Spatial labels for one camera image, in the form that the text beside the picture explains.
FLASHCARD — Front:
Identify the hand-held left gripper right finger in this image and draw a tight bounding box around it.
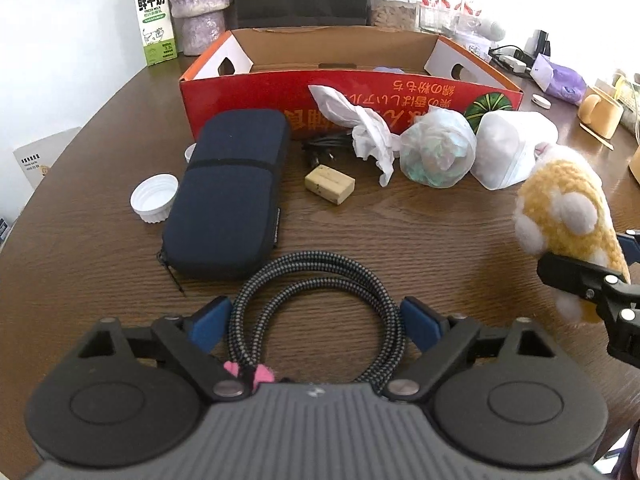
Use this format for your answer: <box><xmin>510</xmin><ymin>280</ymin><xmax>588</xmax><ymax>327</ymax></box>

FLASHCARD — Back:
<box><xmin>385</xmin><ymin>297</ymin><xmax>558</xmax><ymax>401</ymax></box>

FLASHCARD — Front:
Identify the long white tissue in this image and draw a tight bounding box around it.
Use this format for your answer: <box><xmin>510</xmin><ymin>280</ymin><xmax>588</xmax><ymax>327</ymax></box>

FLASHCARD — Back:
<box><xmin>308</xmin><ymin>84</ymin><xmax>403</xmax><ymax>188</ymax></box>

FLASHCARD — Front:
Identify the white plastic container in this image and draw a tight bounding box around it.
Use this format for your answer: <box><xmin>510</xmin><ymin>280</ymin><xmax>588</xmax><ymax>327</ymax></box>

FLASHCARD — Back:
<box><xmin>470</xmin><ymin>110</ymin><xmax>560</xmax><ymax>191</ymax></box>

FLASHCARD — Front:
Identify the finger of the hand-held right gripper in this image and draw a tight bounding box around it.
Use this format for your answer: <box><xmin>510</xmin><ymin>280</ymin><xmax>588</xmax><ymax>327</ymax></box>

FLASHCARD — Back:
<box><xmin>617</xmin><ymin>230</ymin><xmax>640</xmax><ymax>263</ymax></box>
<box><xmin>537</xmin><ymin>254</ymin><xmax>640</xmax><ymax>333</ymax></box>

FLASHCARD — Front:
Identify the white booklet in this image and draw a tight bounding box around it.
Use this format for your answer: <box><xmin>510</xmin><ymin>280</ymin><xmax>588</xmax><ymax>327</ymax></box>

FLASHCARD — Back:
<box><xmin>12</xmin><ymin>126</ymin><xmax>83</xmax><ymax>191</ymax></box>

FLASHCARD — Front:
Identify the purple textured vase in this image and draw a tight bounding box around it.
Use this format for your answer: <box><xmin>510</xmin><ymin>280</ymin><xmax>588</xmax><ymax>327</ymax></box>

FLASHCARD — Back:
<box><xmin>167</xmin><ymin>0</ymin><xmax>232</xmax><ymax>56</ymax></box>

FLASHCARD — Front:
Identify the white round device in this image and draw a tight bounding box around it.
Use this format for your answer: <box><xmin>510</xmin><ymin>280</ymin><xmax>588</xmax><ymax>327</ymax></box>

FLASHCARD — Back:
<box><xmin>477</xmin><ymin>17</ymin><xmax>507</xmax><ymax>41</ymax></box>

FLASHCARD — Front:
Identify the green white milk carton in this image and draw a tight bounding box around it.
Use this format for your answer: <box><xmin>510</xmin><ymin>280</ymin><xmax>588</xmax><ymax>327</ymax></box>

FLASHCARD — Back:
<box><xmin>131</xmin><ymin>0</ymin><xmax>177</xmax><ymax>67</ymax></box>

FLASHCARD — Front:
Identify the beige rectangular block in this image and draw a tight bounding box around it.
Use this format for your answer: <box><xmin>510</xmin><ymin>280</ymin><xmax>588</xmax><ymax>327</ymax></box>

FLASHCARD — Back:
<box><xmin>305</xmin><ymin>164</ymin><xmax>356</xmax><ymax>206</ymax></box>

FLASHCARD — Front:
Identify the red cardboard box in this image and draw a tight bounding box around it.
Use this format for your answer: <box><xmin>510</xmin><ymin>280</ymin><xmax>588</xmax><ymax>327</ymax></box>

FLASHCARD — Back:
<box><xmin>179</xmin><ymin>26</ymin><xmax>525</xmax><ymax>142</ymax></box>

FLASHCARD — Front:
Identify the navy zip case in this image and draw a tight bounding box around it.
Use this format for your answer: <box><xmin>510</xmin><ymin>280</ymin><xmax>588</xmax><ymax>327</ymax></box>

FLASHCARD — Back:
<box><xmin>161</xmin><ymin>108</ymin><xmax>292</xmax><ymax>297</ymax></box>

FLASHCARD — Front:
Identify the clear jar of grains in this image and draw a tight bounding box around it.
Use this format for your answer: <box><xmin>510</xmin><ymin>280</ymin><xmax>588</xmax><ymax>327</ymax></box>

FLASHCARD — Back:
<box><xmin>369</xmin><ymin>0</ymin><xmax>418</xmax><ymax>31</ymax></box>

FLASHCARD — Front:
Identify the thin black cable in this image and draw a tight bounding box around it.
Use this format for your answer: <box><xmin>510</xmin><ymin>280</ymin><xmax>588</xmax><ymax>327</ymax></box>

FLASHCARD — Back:
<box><xmin>301</xmin><ymin>132</ymin><xmax>361</xmax><ymax>168</ymax></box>

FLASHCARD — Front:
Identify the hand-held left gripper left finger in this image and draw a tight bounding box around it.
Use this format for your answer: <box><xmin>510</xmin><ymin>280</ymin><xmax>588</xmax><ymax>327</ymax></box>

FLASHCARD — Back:
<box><xmin>75</xmin><ymin>296</ymin><xmax>249</xmax><ymax>402</ymax></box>

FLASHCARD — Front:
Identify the black adapter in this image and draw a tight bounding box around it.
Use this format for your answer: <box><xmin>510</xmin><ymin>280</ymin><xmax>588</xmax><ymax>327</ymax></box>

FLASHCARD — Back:
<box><xmin>525</xmin><ymin>29</ymin><xmax>551</xmax><ymax>58</ymax></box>

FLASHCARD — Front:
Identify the clear plastic bag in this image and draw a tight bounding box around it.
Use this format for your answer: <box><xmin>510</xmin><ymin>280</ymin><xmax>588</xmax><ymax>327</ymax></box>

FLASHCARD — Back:
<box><xmin>399</xmin><ymin>105</ymin><xmax>478</xmax><ymax>188</ymax></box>

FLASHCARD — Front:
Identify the grey braided cable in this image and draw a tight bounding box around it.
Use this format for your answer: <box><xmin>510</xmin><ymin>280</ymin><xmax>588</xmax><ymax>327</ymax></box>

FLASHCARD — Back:
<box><xmin>227</xmin><ymin>251</ymin><xmax>407</xmax><ymax>396</ymax></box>

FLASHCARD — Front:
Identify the large white bottle cap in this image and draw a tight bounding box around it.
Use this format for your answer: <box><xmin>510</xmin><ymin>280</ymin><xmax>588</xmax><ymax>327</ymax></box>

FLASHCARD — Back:
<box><xmin>130</xmin><ymin>174</ymin><xmax>180</xmax><ymax>223</ymax></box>

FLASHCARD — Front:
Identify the yellow white plush toy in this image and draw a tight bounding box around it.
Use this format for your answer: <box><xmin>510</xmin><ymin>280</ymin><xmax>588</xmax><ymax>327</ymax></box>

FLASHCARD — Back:
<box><xmin>514</xmin><ymin>142</ymin><xmax>632</xmax><ymax>326</ymax></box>

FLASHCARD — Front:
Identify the white power strip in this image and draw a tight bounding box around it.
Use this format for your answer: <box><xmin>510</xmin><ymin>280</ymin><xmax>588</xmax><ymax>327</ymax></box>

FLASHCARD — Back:
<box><xmin>490</xmin><ymin>47</ymin><xmax>533</xmax><ymax>75</ymax></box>

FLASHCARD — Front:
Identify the yellow mug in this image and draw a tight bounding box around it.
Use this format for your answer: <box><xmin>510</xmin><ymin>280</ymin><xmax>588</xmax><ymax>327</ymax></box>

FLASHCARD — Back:
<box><xmin>579</xmin><ymin>85</ymin><xmax>626</xmax><ymax>139</ymax></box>

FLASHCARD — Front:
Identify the pack of water bottles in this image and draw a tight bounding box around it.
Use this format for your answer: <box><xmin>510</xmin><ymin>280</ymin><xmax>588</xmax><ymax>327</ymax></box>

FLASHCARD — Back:
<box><xmin>417</xmin><ymin>0</ymin><xmax>483</xmax><ymax>16</ymax></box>

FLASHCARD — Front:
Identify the thin wooden stick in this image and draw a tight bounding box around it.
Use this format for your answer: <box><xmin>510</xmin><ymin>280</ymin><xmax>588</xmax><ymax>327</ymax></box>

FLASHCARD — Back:
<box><xmin>580</xmin><ymin>124</ymin><xmax>615</xmax><ymax>150</ymax></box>

